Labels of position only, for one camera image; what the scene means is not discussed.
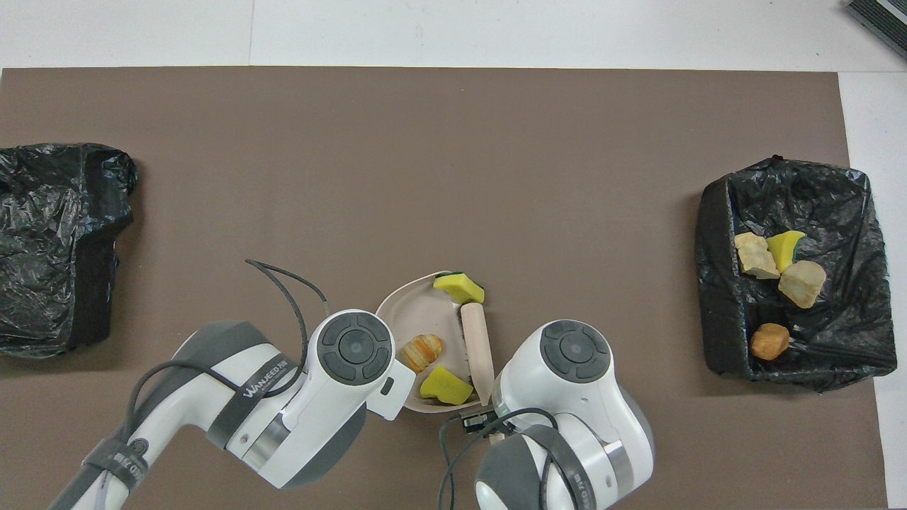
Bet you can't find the brown table mat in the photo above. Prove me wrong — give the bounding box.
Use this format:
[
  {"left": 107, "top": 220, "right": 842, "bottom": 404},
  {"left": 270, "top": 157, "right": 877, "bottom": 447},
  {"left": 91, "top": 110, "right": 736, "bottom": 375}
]
[{"left": 0, "top": 67, "right": 888, "bottom": 510}]

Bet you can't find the pale beige sponge chunk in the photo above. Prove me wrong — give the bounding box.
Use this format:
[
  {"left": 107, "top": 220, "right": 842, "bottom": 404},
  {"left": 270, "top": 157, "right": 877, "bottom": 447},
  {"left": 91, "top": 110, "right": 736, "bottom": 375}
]
[{"left": 778, "top": 260, "right": 828, "bottom": 310}]

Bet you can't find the grey ribbed panel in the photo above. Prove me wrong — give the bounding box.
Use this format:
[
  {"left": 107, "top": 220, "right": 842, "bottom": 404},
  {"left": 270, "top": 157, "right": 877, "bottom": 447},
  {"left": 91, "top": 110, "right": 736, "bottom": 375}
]
[{"left": 845, "top": 0, "right": 907, "bottom": 60}]

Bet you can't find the brown oval bun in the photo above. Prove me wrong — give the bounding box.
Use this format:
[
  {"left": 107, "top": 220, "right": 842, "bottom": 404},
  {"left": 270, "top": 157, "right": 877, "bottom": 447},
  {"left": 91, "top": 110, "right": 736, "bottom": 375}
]
[{"left": 750, "top": 323, "right": 791, "bottom": 361}]

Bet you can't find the beige plastic dustpan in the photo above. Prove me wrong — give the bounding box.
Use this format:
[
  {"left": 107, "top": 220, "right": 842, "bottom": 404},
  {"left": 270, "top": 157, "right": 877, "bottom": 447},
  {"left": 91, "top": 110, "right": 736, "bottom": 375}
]
[{"left": 375, "top": 271, "right": 497, "bottom": 414}]

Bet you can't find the black bag lined bin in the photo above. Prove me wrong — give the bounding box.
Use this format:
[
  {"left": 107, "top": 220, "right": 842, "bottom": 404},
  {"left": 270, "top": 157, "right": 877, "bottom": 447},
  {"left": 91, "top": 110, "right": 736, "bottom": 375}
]
[
  {"left": 0, "top": 143, "right": 139, "bottom": 360},
  {"left": 694, "top": 156, "right": 898, "bottom": 392}
]

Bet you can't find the yellow sponge piece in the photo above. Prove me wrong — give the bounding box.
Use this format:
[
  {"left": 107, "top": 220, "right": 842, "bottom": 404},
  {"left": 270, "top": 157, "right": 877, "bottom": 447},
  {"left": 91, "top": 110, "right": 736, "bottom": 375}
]
[
  {"left": 767, "top": 230, "right": 807, "bottom": 273},
  {"left": 419, "top": 365, "right": 475, "bottom": 407},
  {"left": 432, "top": 271, "right": 487, "bottom": 306}
]

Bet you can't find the left arm gripper cable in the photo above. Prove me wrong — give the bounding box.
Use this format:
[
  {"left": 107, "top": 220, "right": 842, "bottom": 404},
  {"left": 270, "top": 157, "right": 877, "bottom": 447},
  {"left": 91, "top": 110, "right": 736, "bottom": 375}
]
[{"left": 85, "top": 259, "right": 331, "bottom": 510}]

